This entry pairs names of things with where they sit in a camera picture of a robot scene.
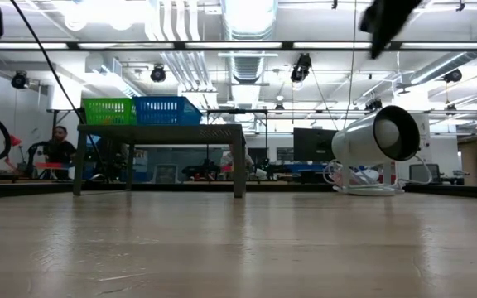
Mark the green plastic basket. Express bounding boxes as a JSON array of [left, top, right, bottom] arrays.
[[81, 97, 137, 127]]

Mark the black monitor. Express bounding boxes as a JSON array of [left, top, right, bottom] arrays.
[[292, 127, 339, 163]]

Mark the grey monitor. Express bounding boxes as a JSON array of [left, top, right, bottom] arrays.
[[408, 163, 441, 181]]

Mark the grey perforated metal shelf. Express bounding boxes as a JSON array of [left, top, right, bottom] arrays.
[[72, 123, 248, 199]]

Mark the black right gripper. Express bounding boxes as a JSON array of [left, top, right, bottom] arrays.
[[358, 0, 424, 60]]

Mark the pink desk lamp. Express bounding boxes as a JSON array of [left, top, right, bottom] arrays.
[[8, 134, 24, 165]]

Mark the white lamp cable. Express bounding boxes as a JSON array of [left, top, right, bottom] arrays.
[[323, 153, 435, 187]]

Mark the black ceiling light rail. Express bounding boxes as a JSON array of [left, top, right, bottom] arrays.
[[0, 40, 477, 53]]

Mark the grey office chair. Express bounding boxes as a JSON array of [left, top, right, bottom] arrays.
[[153, 164, 180, 184]]

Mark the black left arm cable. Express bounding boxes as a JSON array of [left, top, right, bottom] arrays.
[[8, 0, 109, 183]]

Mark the black aluminium table frame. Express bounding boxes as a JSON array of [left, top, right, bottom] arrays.
[[0, 180, 477, 200]]

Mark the blue plastic basket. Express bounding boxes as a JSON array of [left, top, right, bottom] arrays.
[[132, 95, 203, 127]]

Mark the white spot lamp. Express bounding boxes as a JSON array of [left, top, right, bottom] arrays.
[[331, 105, 421, 197]]

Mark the person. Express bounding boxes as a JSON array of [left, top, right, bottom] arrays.
[[25, 125, 78, 181]]

